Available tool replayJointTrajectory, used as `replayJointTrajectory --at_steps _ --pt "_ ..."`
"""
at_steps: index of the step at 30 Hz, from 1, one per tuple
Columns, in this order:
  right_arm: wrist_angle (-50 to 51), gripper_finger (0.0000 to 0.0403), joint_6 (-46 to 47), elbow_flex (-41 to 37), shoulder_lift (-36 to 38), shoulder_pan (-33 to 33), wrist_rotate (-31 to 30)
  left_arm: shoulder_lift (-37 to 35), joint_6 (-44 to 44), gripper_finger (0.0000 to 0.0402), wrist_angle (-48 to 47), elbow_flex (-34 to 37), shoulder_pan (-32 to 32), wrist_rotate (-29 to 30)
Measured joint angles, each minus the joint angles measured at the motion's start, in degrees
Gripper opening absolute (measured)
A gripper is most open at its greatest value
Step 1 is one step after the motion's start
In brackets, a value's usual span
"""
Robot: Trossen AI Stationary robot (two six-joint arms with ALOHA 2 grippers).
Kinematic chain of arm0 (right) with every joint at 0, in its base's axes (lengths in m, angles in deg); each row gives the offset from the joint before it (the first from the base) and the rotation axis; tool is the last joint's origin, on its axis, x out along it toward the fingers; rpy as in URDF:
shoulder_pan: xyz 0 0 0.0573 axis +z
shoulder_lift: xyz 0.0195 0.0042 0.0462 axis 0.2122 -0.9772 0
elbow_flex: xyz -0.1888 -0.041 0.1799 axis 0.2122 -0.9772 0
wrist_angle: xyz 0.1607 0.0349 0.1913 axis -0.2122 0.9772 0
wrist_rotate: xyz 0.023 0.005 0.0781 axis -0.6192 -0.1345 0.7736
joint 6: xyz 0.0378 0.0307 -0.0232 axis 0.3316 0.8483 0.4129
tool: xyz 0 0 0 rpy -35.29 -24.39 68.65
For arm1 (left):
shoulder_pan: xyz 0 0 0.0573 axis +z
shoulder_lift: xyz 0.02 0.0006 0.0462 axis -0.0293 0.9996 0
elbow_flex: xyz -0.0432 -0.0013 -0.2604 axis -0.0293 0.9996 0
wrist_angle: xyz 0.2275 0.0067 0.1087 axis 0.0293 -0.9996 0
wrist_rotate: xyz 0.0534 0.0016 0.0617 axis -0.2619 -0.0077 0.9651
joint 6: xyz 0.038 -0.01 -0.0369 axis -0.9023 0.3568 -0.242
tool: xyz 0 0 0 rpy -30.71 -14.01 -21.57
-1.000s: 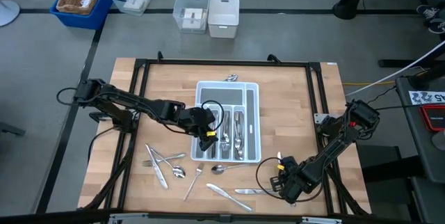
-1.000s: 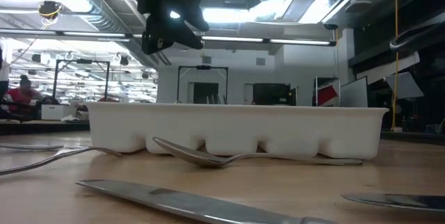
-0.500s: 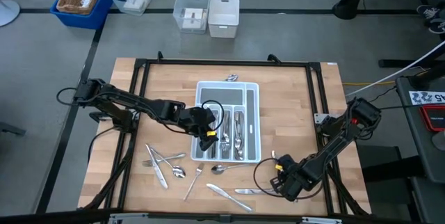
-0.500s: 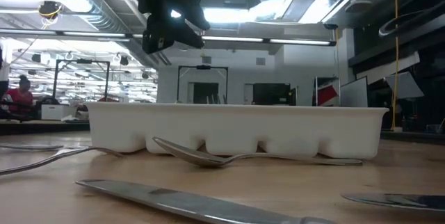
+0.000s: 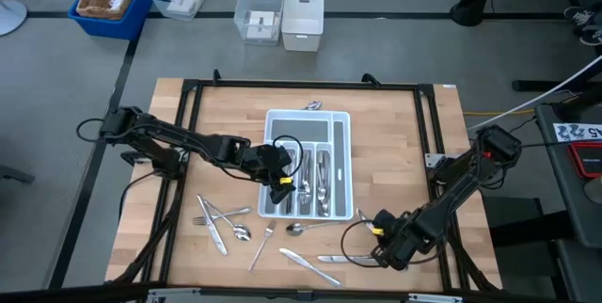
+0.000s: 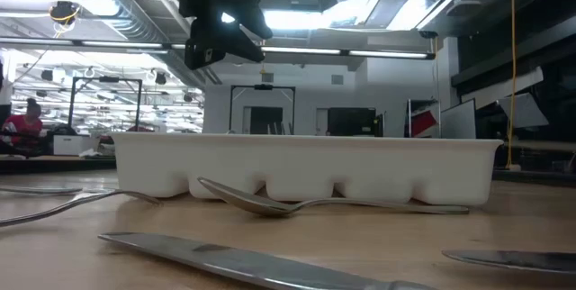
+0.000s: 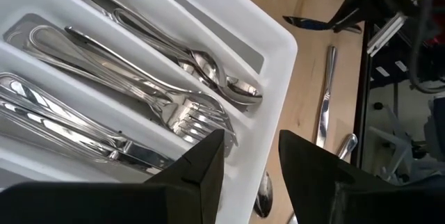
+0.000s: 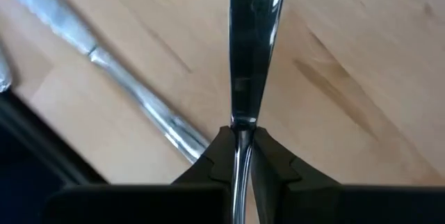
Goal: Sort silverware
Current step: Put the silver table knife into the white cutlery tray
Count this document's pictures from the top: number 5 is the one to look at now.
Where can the person's shoe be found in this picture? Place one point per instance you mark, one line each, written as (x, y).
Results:
(592, 36)
(583, 15)

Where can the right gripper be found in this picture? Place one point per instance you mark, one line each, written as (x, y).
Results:
(404, 244)

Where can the white printed label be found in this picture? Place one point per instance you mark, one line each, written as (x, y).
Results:
(576, 132)

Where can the silver metal spoon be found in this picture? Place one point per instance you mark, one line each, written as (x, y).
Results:
(326, 178)
(321, 166)
(295, 229)
(324, 209)
(314, 105)
(242, 233)
(322, 195)

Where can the grey round stand base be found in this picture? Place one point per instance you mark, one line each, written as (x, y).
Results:
(10, 16)

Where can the black desk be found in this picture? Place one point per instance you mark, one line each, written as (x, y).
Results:
(559, 190)

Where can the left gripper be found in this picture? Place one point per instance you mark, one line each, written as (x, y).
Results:
(268, 164)

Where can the white plastic cutlery tray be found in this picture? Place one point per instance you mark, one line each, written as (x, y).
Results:
(301, 130)

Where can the silver metal fork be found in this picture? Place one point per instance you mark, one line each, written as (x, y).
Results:
(309, 185)
(305, 159)
(363, 216)
(303, 190)
(308, 171)
(200, 221)
(269, 228)

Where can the black foot bar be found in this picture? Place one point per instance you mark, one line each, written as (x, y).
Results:
(541, 85)

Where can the white plastic storage bin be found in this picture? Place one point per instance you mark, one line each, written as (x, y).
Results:
(302, 35)

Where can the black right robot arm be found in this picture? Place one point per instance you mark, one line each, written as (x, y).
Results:
(461, 180)

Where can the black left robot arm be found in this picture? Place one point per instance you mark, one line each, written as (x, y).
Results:
(188, 140)

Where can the blue plastic crate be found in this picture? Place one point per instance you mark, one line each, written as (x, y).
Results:
(108, 30)

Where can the silver bracket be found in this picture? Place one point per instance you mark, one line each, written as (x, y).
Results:
(431, 160)

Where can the grey furniture leg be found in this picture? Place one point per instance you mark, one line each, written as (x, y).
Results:
(16, 173)

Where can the silver mounting plate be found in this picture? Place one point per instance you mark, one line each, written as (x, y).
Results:
(174, 296)
(435, 298)

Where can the grey round disc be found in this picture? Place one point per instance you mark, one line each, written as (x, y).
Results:
(596, 191)

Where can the white crumpled paper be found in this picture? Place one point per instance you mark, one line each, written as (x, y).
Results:
(118, 1)

